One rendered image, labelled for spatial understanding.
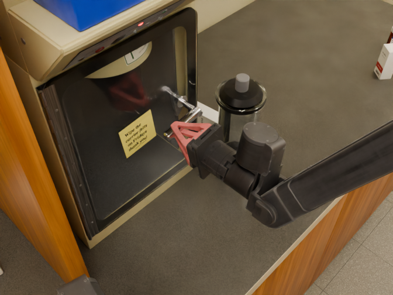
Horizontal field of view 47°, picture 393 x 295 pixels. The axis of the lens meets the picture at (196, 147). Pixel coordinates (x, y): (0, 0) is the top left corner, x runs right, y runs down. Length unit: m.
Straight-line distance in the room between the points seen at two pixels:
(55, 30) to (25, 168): 0.18
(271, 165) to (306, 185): 0.07
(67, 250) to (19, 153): 0.25
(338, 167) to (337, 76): 0.82
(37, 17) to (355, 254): 1.83
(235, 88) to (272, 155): 0.29
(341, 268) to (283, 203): 1.43
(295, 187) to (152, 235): 0.42
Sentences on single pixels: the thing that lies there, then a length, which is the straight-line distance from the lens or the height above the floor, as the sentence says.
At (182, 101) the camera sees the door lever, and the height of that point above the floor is 1.20.
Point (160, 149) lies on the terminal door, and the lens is 0.92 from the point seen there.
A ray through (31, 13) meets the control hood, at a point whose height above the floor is 1.51.
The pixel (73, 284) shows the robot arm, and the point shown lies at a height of 1.31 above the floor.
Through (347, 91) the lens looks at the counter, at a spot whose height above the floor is 0.94.
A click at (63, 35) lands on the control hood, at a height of 1.51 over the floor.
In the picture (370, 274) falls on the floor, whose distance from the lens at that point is 2.13.
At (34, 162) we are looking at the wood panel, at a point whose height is 1.36.
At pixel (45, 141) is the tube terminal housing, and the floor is 1.26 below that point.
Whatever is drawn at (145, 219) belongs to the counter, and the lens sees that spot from 1.02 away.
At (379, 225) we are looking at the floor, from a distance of 2.28.
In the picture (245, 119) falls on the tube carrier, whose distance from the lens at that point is 0.95.
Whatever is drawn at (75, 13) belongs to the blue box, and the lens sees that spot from 0.51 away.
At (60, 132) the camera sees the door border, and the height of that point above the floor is 1.30.
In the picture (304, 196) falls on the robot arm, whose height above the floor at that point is 1.26.
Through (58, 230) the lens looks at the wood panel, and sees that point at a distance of 0.73.
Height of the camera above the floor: 1.79
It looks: 48 degrees down
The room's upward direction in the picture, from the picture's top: straight up
